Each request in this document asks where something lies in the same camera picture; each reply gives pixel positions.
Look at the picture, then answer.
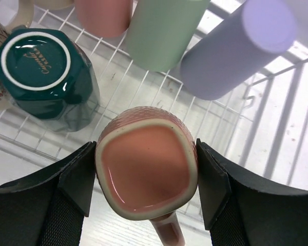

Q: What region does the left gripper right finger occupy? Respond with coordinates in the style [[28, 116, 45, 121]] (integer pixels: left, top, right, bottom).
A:
[[196, 140, 308, 245]]

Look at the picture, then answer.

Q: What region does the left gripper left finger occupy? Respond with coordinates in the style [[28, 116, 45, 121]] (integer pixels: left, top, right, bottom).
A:
[[0, 141, 96, 245]]

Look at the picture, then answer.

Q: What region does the salmon textured mug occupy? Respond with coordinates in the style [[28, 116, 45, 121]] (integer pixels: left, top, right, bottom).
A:
[[95, 106, 198, 245]]

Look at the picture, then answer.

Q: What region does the dark green mug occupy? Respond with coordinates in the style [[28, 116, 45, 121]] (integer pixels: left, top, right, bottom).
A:
[[0, 28, 100, 132]]

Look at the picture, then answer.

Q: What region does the purple tumbler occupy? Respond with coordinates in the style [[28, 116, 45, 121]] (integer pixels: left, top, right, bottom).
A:
[[180, 0, 296, 100]]

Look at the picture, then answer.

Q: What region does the green tumbler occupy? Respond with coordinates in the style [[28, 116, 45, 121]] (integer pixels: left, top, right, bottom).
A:
[[125, 0, 209, 72]]

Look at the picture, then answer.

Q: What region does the pink tumbler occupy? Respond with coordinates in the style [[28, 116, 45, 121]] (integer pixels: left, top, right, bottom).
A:
[[74, 0, 133, 37]]

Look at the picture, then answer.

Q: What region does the beige tumbler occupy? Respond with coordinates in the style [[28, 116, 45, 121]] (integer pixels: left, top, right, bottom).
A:
[[5, 0, 74, 31]]

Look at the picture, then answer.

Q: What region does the white wire dish rack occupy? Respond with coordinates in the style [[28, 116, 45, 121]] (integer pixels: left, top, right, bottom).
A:
[[0, 6, 308, 190]]

